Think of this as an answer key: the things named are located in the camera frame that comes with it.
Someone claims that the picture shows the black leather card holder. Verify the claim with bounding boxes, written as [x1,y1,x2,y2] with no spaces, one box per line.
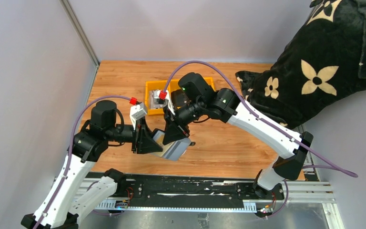
[162,138,196,161]

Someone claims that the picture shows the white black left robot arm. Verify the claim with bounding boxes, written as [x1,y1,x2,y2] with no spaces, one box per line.
[21,96,162,229]

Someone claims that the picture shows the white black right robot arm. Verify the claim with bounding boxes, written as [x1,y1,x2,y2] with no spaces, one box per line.
[163,72,313,198]

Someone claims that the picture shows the black card holders in bin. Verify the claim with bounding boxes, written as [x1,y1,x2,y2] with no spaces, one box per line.
[171,89,189,107]

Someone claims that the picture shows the yellow bin with cards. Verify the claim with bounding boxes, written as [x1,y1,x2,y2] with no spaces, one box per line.
[144,80,169,115]

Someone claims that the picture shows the silver cards in bin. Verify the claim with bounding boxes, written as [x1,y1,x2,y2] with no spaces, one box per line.
[149,90,166,109]

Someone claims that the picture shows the yellow bin with holders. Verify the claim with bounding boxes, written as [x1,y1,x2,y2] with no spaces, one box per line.
[168,79,189,108]

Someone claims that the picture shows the yellow bin right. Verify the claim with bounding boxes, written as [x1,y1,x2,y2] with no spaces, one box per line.
[203,77,216,91]

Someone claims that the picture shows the black plush flower blanket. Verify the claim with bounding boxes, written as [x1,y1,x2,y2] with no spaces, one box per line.
[235,0,366,129]

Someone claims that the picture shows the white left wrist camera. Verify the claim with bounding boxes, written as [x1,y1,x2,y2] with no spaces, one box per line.
[130,102,148,130]

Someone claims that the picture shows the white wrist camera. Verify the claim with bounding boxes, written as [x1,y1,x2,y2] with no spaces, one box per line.
[158,90,175,115]
[130,102,148,130]

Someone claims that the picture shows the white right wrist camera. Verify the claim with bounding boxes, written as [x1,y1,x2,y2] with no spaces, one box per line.
[158,90,175,115]

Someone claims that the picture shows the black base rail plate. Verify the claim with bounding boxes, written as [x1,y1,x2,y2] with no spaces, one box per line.
[110,174,285,210]

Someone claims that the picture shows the aluminium corner frame post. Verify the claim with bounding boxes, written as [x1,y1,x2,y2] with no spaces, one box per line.
[59,0,100,69]

